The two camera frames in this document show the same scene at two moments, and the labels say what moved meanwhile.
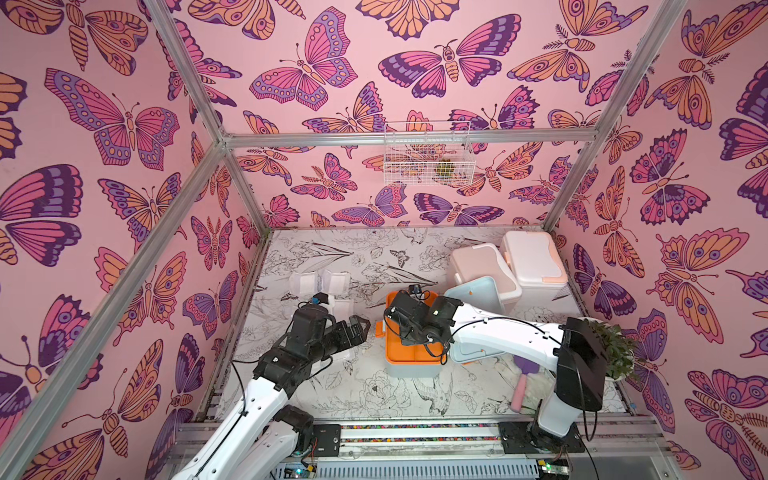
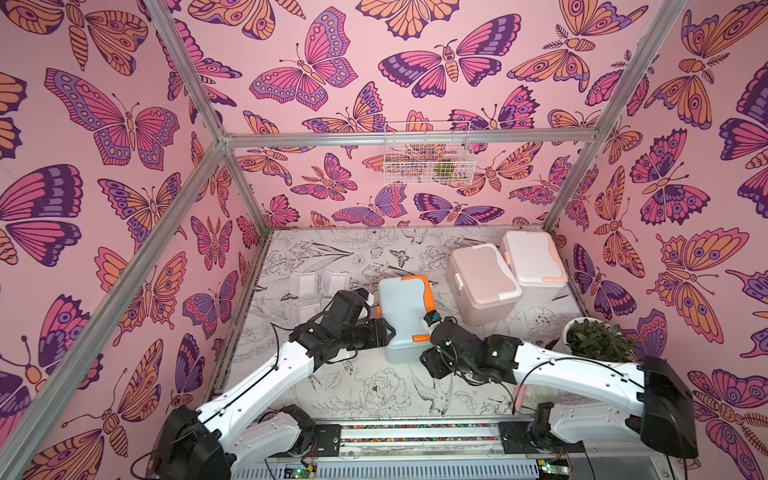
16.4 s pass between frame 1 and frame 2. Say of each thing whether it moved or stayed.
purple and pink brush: stayed
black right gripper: moved
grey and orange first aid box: moved
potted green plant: stayed
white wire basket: stayed
